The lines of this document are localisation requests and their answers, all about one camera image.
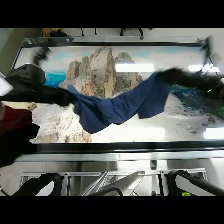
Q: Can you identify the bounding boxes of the black cable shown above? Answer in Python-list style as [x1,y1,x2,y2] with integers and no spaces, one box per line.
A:
[89,186,125,197]

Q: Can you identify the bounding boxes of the black chair base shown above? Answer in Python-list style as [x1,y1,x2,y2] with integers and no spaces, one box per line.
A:
[119,27,145,41]

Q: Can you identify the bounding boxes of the blue garment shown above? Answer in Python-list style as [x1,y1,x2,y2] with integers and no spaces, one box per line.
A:
[67,71,173,135]

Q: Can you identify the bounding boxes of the dark green garment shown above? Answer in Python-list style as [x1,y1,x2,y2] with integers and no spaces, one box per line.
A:
[5,63,47,88]

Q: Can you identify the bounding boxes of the silver frame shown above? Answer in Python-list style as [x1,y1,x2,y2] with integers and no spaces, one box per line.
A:
[14,149,224,197]

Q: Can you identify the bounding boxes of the beige garment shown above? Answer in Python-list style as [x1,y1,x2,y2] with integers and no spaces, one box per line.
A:
[0,100,38,112]

